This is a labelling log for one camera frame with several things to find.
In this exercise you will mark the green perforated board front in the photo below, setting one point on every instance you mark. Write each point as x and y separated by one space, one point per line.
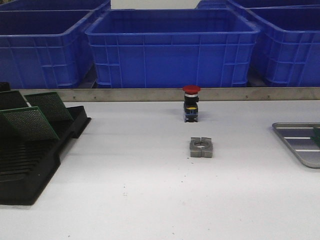
317 143

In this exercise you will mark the green perforated circuit board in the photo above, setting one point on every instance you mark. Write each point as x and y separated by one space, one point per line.
316 132

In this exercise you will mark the green perforated board rear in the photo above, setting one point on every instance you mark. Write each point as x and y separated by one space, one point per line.
51 106

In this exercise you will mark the green perforated board middle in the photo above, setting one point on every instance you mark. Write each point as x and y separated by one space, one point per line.
27 124

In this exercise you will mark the silver metal tray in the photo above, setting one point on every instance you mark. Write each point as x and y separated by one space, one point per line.
297 137

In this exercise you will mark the black slotted board rack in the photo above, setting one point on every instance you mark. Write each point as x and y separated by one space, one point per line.
26 167

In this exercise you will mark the dark board far rear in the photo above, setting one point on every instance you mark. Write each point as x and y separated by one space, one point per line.
12 100

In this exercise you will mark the red emergency stop button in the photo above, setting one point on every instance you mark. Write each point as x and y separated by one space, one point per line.
190 106

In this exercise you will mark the grey metal clamp block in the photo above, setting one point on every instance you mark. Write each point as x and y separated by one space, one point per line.
201 147

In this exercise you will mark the blue plastic crate centre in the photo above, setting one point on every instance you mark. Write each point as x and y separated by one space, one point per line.
171 48

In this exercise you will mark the blue plastic crate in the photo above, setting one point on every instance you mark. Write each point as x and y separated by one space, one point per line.
171 48
45 49
287 49

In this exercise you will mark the blue crate back right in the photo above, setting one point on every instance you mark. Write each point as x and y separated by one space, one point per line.
242 4

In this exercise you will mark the blue plastic crate left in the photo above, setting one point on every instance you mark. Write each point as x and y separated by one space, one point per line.
45 49

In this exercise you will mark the blue plastic crate right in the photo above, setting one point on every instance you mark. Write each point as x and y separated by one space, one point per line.
287 49

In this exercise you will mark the blue crate back left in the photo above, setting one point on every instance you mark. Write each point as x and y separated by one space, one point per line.
97 6

